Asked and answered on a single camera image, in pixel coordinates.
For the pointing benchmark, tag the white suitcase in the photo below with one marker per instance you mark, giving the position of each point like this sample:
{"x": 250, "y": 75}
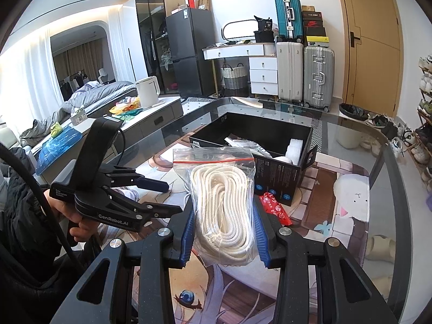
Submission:
{"x": 290, "y": 71}

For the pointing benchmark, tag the wooden door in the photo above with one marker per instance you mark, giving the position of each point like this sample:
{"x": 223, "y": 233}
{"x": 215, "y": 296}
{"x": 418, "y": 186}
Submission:
{"x": 373, "y": 54}

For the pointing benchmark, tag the silver suitcase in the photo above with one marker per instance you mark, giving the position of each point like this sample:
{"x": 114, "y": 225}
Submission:
{"x": 318, "y": 81}

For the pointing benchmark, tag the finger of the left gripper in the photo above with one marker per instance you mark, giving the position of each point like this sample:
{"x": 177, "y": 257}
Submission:
{"x": 128, "y": 214}
{"x": 116, "y": 176}

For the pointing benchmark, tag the black refrigerator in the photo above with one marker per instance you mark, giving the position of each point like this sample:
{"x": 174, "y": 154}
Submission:
{"x": 189, "y": 32}

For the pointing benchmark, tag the woven laundry basket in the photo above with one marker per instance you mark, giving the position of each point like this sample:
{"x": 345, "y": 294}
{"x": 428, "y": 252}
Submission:
{"x": 235, "y": 78}

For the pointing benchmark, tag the cream rope zip bag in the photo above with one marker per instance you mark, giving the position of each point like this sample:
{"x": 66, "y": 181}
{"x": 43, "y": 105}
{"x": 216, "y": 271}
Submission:
{"x": 219, "y": 181}

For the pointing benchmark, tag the oval vanity mirror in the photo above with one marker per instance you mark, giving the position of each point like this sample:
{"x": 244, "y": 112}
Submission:
{"x": 239, "y": 30}

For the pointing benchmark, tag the red white snack bag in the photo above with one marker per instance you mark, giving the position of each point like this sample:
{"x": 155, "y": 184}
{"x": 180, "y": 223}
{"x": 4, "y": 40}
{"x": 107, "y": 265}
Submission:
{"x": 271, "y": 206}

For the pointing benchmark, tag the black handbag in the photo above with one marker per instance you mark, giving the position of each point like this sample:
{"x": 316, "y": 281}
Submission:
{"x": 264, "y": 32}

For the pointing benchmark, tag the teal suitcase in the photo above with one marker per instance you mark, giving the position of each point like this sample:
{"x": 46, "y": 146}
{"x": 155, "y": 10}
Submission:
{"x": 290, "y": 22}

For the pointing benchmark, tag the black cardboard box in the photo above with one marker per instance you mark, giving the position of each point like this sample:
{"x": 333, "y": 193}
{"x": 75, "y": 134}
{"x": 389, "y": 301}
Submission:
{"x": 283, "y": 154}

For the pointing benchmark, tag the left human hand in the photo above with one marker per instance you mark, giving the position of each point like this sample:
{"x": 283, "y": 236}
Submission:
{"x": 84, "y": 228}

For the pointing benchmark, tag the white dresser desk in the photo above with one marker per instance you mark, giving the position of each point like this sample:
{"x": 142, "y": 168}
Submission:
{"x": 262, "y": 64}

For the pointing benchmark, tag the small clear zip bag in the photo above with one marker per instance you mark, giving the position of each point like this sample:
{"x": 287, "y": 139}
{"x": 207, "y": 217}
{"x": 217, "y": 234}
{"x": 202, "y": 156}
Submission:
{"x": 247, "y": 144}

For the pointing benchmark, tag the white electric kettle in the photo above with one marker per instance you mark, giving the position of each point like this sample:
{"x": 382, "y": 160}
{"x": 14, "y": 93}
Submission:
{"x": 148, "y": 91}

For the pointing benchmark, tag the bed with grey duvet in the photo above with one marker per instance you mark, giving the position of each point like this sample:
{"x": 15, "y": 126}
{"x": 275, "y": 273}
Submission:
{"x": 89, "y": 99}

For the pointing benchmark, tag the dark glass wardrobe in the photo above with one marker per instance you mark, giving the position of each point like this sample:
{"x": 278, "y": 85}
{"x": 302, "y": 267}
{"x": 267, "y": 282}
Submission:
{"x": 152, "y": 15}

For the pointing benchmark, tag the white trash bin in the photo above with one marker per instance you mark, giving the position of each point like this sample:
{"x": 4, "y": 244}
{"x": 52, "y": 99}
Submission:
{"x": 348, "y": 135}

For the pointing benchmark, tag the wooden shoe rack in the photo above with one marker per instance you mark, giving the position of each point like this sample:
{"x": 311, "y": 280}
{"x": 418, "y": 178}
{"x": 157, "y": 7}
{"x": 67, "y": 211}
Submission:
{"x": 418, "y": 140}

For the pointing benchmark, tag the stack of shoe boxes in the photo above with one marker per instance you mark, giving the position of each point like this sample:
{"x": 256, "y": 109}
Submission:
{"x": 313, "y": 25}

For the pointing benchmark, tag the blue plastic packet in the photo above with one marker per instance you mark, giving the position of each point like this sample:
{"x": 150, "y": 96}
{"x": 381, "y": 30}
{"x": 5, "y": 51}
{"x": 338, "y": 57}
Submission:
{"x": 55, "y": 147}

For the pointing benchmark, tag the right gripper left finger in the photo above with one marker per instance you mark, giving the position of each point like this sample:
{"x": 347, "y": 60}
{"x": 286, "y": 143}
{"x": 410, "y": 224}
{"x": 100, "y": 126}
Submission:
{"x": 129, "y": 282}

